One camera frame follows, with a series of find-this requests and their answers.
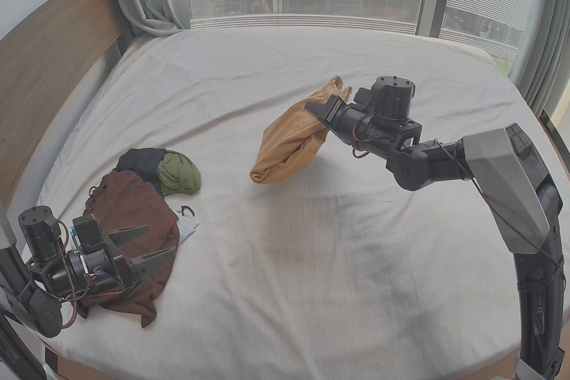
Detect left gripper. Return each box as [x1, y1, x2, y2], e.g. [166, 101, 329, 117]
[67, 225, 178, 294]

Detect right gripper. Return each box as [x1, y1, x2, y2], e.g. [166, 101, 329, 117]
[305, 95, 376, 145]

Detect tan shorts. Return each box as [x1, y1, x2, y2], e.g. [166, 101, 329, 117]
[249, 75, 354, 186]

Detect bed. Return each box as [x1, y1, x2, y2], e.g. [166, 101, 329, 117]
[0, 0, 570, 380]

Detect brown garment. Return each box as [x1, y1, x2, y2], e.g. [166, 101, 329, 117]
[73, 170, 180, 328]

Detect white garment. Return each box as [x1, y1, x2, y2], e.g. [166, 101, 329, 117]
[174, 205, 200, 244]

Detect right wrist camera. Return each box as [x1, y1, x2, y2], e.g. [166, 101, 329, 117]
[353, 87, 375, 108]

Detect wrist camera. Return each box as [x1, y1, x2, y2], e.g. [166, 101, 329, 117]
[353, 87, 375, 108]
[72, 213, 107, 254]

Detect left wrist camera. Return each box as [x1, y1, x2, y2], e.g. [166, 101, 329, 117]
[72, 213, 107, 254]

